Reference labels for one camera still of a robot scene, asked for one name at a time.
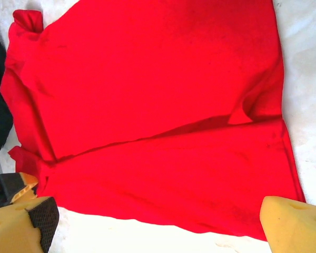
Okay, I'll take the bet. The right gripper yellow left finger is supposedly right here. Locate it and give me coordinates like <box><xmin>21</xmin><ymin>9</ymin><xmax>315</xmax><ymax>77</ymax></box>
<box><xmin>0</xmin><ymin>196</ymin><xmax>60</xmax><ymax>253</ymax></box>

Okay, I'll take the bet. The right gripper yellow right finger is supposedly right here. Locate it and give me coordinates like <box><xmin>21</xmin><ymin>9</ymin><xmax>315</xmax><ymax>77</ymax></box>
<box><xmin>260</xmin><ymin>195</ymin><xmax>316</xmax><ymax>253</ymax></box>

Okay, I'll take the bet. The red printed t-shirt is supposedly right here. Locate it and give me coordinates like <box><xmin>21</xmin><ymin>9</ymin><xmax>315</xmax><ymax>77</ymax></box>
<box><xmin>0</xmin><ymin>0</ymin><xmax>306</xmax><ymax>242</ymax></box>

